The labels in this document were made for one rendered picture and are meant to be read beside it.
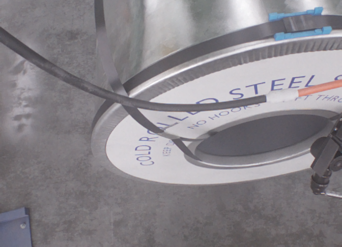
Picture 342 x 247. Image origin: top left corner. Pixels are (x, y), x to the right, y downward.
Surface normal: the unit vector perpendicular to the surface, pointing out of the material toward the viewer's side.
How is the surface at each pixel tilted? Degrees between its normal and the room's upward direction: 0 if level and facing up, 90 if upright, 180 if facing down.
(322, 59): 90
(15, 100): 0
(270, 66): 90
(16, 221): 0
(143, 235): 0
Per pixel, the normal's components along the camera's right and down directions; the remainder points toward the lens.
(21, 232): -0.08, -0.41
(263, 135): -0.36, -0.37
